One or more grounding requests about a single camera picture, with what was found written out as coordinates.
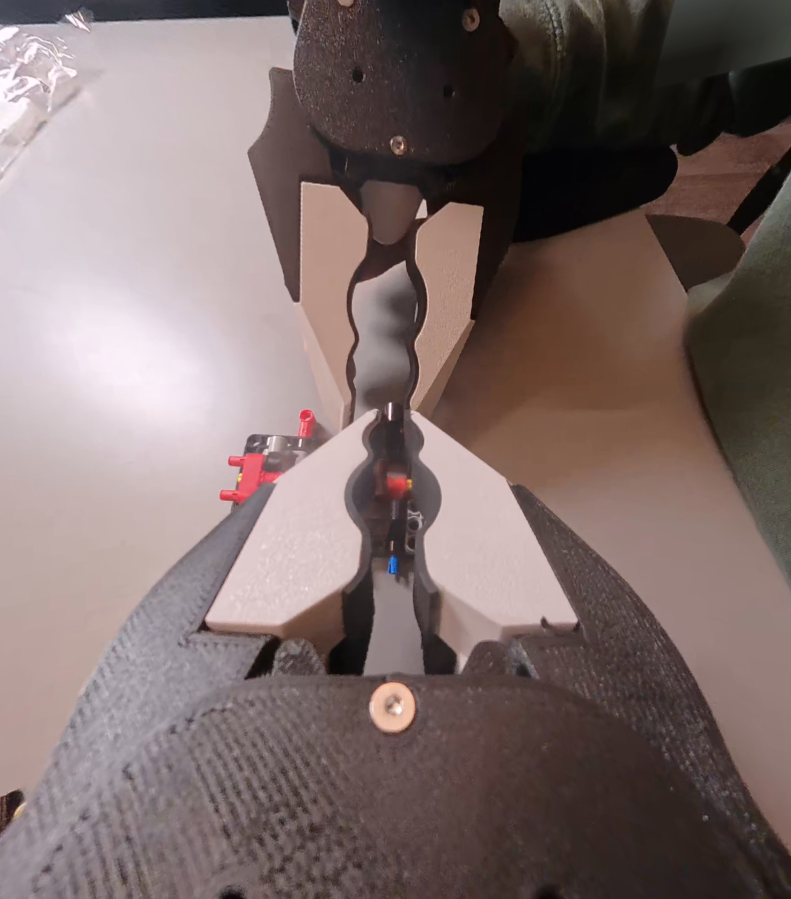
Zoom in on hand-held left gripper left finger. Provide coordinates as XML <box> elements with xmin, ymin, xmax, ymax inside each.
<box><xmin>203</xmin><ymin>407</ymin><xmax>381</xmax><ymax>663</ymax></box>

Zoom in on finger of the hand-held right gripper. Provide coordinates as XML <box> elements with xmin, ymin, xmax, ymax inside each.
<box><xmin>404</xmin><ymin>202</ymin><xmax>486</xmax><ymax>415</ymax></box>
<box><xmin>296</xmin><ymin>179</ymin><xmax>375</xmax><ymax>429</ymax></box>

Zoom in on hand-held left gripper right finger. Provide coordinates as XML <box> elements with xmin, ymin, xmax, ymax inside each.
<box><xmin>404</xmin><ymin>409</ymin><xmax>580</xmax><ymax>671</ymax></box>

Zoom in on black frame lego assembly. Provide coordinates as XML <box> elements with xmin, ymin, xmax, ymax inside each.
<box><xmin>219</xmin><ymin>400</ymin><xmax>440</xmax><ymax>584</ymax></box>

